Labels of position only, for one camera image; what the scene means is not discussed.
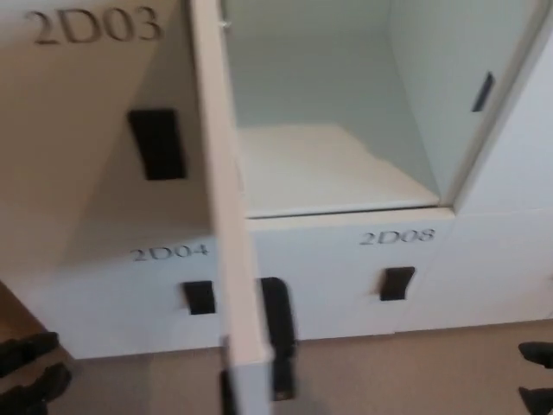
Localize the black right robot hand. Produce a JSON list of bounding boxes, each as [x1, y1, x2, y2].
[[518, 341, 553, 415]]

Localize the white locker door 2D04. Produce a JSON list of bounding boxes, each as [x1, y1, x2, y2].
[[37, 235, 231, 361]]

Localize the tall blank white locker door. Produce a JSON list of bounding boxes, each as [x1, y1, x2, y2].
[[455, 41, 553, 215]]

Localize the white locker door 2D03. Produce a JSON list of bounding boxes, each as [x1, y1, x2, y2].
[[0, 0, 213, 285]]

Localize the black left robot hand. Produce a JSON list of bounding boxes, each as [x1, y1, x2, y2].
[[0, 331, 73, 415]]

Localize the white locker cabinet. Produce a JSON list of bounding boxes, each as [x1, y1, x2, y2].
[[0, 0, 553, 361]]

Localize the black handle of door 2D08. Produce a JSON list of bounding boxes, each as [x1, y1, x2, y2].
[[378, 265, 416, 303]]

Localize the open white locker door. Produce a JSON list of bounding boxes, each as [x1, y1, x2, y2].
[[188, 0, 275, 415]]

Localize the black handle of door 2D03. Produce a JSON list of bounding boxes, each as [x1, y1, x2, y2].
[[127, 107, 188, 182]]

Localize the black handle of door 2D04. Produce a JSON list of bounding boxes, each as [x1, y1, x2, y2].
[[181, 279, 217, 316]]

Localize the white locker door 2D08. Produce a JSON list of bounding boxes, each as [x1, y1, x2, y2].
[[248, 208, 455, 343]]

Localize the black lock box inside door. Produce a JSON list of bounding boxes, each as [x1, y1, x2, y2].
[[260, 276, 300, 402]]

